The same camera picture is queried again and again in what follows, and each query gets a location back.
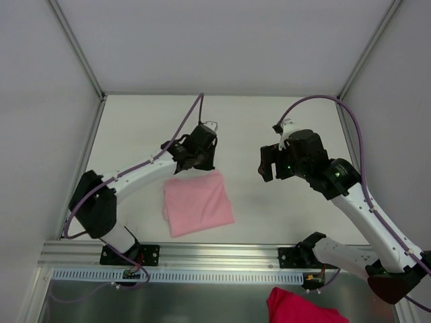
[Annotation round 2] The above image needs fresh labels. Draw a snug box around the white slotted cable duct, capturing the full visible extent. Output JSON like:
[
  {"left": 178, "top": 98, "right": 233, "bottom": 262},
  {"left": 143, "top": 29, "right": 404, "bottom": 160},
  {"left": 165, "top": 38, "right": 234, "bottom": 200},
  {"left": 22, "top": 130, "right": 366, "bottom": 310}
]
[{"left": 51, "top": 268, "right": 304, "bottom": 285}]

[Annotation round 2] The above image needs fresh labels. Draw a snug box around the red t shirt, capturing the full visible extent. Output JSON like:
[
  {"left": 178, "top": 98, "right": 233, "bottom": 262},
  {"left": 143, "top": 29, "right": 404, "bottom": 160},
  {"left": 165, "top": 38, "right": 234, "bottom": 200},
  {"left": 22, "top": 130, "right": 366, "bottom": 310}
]
[{"left": 267, "top": 287, "right": 349, "bottom": 323}]

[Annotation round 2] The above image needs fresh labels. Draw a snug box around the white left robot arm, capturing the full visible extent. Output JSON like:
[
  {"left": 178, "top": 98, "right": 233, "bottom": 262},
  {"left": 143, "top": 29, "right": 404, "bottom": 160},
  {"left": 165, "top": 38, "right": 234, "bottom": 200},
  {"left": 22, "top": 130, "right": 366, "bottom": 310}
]
[{"left": 69, "top": 121, "right": 218, "bottom": 264}]

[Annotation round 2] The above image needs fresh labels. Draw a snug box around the right aluminium frame post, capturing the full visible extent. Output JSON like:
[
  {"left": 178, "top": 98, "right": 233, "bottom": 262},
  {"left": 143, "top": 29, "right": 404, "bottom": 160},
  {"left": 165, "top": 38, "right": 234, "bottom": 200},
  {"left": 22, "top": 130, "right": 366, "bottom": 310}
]
[{"left": 337, "top": 0, "right": 405, "bottom": 100}]

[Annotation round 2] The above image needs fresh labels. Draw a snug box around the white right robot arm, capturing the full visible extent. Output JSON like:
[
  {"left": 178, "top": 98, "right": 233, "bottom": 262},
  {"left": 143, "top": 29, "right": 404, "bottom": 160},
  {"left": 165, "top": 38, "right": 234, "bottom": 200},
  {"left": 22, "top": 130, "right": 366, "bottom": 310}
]
[{"left": 258, "top": 129, "right": 430, "bottom": 305}]

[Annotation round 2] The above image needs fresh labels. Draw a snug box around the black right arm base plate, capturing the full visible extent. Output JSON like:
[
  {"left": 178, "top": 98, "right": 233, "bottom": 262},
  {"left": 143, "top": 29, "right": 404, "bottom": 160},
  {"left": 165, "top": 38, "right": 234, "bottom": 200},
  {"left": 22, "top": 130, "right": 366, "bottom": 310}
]
[{"left": 277, "top": 247, "right": 337, "bottom": 270}]

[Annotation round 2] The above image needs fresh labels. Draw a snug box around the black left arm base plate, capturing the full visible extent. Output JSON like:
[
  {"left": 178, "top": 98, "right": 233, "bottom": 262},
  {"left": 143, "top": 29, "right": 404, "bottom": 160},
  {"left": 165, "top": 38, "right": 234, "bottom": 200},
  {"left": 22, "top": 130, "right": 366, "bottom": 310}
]
[{"left": 99, "top": 244, "right": 160, "bottom": 266}]

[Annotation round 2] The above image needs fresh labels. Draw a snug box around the left aluminium frame post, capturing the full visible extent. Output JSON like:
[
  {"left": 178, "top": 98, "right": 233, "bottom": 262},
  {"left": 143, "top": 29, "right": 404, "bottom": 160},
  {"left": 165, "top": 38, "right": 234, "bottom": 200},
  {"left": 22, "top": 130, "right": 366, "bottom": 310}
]
[{"left": 46, "top": 0, "right": 106, "bottom": 101}]

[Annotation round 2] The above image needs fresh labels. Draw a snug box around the aluminium frame post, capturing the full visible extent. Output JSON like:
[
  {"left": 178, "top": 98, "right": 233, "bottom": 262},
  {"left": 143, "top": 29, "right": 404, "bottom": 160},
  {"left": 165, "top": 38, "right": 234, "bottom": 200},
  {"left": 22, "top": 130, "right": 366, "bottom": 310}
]
[
  {"left": 46, "top": 0, "right": 106, "bottom": 101},
  {"left": 337, "top": 0, "right": 405, "bottom": 100}
]

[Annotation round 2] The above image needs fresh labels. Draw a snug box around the pink t shirt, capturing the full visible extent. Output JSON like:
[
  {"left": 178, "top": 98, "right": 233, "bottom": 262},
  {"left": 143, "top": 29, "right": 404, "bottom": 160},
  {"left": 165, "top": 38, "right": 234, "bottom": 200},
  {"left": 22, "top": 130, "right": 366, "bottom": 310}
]
[{"left": 164, "top": 170, "right": 235, "bottom": 238}]

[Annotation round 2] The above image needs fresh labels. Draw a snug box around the aluminium front rail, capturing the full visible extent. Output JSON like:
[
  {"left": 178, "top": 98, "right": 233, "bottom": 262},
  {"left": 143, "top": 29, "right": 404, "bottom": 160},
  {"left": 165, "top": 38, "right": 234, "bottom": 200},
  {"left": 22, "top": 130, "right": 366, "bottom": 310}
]
[{"left": 37, "top": 240, "right": 295, "bottom": 271}]

